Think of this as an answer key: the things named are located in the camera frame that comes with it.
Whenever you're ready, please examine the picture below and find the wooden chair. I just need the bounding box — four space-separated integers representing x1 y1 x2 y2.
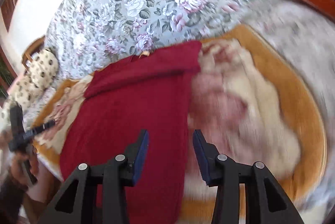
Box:
22 36 45 71

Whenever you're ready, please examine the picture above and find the cream dotted pillow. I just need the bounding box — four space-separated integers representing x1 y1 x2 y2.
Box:
1 48 58 130

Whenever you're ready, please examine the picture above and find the dark red knit sweater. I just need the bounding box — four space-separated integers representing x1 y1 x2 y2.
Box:
60 41 201 223

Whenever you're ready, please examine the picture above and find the person's left hand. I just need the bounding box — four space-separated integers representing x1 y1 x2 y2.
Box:
10 146 39 187

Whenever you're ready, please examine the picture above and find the orange cream fleece blanket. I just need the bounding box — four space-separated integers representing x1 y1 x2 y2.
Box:
31 23 329 224

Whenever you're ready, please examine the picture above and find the floral grey bedsheet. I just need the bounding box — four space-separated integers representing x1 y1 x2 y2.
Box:
0 0 335 214

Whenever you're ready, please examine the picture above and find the left forearm dark sleeve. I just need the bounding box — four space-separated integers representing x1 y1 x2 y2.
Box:
0 173 28 223

